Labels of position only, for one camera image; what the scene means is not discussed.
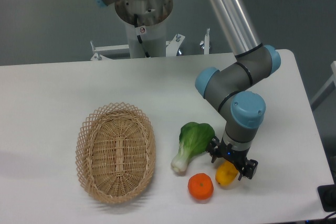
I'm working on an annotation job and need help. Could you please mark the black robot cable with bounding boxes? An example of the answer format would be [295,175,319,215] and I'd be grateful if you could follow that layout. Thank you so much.
[133,13,151,58]

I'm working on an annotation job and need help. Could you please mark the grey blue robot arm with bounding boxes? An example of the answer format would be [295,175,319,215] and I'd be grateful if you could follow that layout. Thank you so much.
[95,0,281,178]

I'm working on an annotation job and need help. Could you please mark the white metal base frame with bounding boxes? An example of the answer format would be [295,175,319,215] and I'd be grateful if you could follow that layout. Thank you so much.
[89,27,213,61]

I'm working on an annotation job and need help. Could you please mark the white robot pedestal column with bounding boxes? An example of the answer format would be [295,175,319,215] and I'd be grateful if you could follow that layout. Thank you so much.
[115,0,173,46]

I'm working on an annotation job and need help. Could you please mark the woven wicker basket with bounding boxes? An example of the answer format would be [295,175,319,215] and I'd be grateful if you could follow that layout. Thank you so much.
[76,102,156,204]

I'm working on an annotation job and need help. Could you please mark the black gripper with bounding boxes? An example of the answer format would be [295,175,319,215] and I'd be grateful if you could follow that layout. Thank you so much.
[206,136,258,181]

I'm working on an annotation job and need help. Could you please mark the black device at edge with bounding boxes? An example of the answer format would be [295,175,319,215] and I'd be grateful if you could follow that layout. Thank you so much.
[317,184,335,212]

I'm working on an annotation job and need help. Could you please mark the orange tangerine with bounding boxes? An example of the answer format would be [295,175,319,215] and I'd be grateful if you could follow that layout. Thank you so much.
[187,173,214,200]

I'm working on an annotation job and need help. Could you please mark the green bok choy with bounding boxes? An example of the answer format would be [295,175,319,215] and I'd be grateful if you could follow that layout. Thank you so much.
[171,122,215,174]

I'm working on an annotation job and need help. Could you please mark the white frame at right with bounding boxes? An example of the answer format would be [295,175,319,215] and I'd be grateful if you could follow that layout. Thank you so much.
[310,61,335,111]

